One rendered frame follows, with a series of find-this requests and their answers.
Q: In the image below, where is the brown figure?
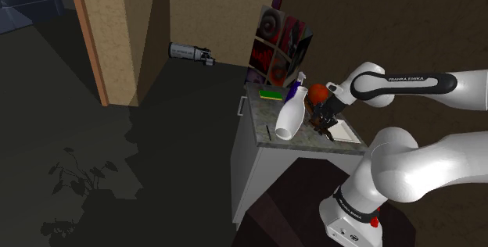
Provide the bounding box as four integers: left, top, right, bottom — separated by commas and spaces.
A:
303, 98, 333, 138

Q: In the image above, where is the grey cabinet with marble top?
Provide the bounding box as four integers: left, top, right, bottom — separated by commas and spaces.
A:
230, 81, 369, 232

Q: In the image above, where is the green and yellow sponge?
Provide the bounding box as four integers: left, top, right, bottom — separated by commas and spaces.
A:
258, 89, 284, 102

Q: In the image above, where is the red and black wall picture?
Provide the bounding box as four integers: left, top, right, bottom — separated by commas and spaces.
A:
246, 5, 314, 88

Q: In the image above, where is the white vase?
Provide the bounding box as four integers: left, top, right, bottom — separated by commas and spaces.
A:
274, 85, 309, 141

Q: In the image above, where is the dark robot stand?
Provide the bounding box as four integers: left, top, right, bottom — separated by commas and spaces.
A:
231, 157, 418, 247

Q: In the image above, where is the blue spray bottle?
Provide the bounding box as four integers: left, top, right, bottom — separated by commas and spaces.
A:
283, 71, 307, 105

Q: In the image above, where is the white square tray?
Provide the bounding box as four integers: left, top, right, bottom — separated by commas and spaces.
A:
327, 120, 361, 145

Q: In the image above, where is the orange ball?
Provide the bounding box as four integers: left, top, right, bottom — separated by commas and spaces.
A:
307, 83, 330, 105

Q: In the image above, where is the grey cylinder device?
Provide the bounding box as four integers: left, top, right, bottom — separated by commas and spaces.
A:
168, 41, 217, 66

